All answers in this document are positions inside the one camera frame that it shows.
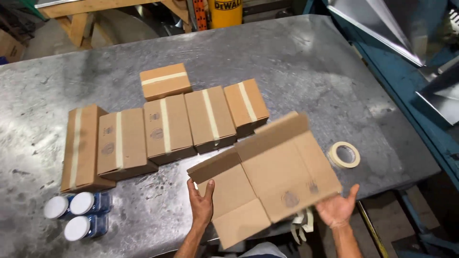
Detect row of taped cardboard boxes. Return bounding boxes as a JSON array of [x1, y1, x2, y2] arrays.
[[60, 63, 270, 194]]

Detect masking tape roll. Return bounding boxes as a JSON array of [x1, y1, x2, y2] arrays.
[[328, 141, 361, 169]]

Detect person's left hand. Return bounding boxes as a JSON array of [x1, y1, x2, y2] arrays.
[[186, 178, 216, 230]]

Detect person's light trousers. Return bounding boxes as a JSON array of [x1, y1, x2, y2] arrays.
[[211, 242, 288, 258]]

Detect large folded sheet metal piece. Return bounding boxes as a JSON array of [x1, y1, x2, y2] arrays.
[[326, 0, 459, 69]]

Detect yellow metal rod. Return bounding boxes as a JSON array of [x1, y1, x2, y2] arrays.
[[356, 200, 390, 258]]

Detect yellow drum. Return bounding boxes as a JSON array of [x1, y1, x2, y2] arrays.
[[208, 0, 244, 29]]

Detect blue jar with white lid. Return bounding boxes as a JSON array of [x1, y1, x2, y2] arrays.
[[64, 214, 109, 242], [43, 194, 75, 220], [70, 192, 112, 216]]

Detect cardboard carton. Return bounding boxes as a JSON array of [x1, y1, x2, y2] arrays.
[[186, 111, 343, 250]]

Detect small sheet metal piece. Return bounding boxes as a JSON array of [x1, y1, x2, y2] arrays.
[[415, 67, 459, 126]]

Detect wooden sawhorse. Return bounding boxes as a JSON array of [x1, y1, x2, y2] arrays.
[[35, 0, 193, 49]]

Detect loose masking tape strips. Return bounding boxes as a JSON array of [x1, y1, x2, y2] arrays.
[[290, 208, 315, 245]]

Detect person's right hand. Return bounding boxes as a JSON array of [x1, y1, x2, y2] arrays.
[[315, 184, 361, 229]]

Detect orange metal bar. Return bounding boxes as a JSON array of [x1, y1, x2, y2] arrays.
[[192, 0, 209, 32]]

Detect brown storage carton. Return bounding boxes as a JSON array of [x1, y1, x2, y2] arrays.
[[0, 29, 26, 64]]

